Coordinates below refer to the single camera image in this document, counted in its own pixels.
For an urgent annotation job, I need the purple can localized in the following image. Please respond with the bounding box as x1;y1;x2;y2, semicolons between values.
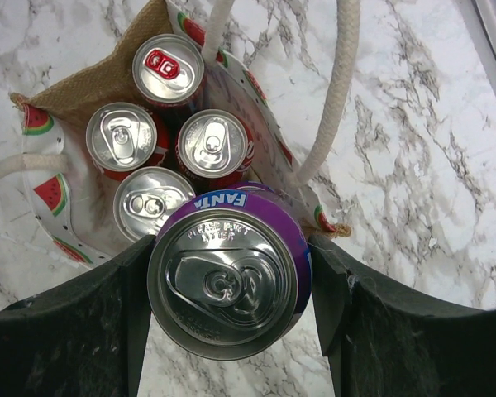
147;189;312;361

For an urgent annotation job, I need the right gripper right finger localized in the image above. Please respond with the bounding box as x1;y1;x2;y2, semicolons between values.
309;234;496;396

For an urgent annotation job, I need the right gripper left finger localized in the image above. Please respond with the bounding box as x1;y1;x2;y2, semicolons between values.
0;236;154;396

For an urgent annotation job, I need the watermelon canvas tote bag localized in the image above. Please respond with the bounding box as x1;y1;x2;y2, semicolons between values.
0;1;360;268

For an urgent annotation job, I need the black and yellow can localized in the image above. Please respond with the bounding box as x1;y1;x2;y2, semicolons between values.
113;166;196;242

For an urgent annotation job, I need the red cola can front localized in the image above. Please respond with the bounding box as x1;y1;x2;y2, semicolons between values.
86;102;171;181

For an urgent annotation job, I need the red cola can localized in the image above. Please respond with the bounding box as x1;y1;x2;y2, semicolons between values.
86;102;171;181
174;109;255;189

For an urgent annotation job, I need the silver blue slim can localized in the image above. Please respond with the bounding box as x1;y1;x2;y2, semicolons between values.
132;34;206;113

